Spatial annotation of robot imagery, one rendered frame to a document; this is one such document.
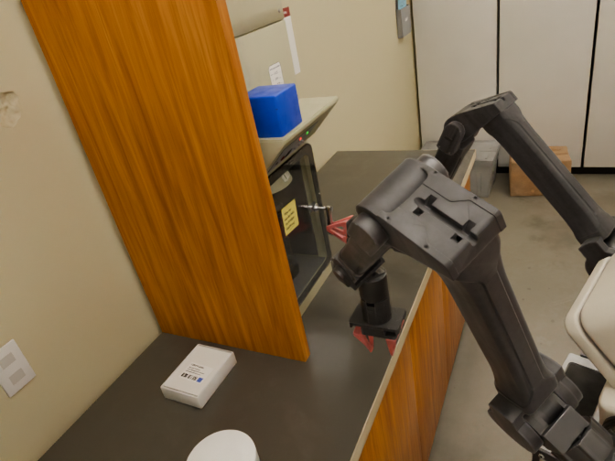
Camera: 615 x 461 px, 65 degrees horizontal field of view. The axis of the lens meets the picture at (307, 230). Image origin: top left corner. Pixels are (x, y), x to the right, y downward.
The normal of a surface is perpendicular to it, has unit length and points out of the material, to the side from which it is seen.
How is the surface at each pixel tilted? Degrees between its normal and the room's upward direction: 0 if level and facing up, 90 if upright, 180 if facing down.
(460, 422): 0
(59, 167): 90
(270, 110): 90
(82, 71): 90
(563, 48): 90
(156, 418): 0
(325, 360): 0
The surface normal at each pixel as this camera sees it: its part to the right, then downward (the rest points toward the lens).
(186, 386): -0.18, -0.86
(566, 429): -0.04, -0.28
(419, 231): -0.26, -0.48
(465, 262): 0.49, 0.32
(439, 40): -0.42, 0.50
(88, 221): 0.89, 0.07
